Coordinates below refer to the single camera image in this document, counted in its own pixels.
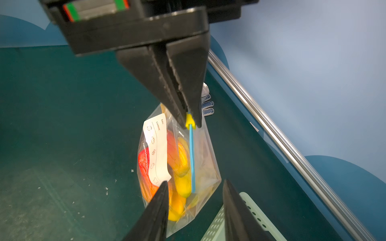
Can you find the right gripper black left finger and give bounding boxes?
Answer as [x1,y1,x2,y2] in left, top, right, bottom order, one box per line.
[123,181,169,241]

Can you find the red yellow mango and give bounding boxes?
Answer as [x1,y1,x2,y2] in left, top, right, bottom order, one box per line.
[138,147,159,203]

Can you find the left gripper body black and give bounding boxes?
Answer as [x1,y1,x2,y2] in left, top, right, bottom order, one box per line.
[40,1,251,56]

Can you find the red orange mango top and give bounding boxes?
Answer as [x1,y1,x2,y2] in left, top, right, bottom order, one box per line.
[167,130,190,177]

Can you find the clear zip-top bag blue zipper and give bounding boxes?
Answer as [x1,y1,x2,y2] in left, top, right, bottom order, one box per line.
[137,104,222,237]

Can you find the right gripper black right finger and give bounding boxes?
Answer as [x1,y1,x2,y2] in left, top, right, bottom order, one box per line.
[223,179,273,241]

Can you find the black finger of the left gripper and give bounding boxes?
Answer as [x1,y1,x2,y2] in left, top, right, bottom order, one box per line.
[116,45,187,128]
[166,32,210,128]

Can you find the yellow orange mango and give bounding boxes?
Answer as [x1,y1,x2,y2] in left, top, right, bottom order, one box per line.
[168,182,199,222]

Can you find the aluminium frame back bar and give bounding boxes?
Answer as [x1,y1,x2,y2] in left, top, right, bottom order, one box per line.
[208,50,375,241]

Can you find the pale green perforated plastic basket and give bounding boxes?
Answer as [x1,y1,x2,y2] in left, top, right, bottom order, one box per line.
[201,188,286,241]

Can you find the blue dotted work glove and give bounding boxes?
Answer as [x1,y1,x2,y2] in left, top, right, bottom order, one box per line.
[201,83,215,116]

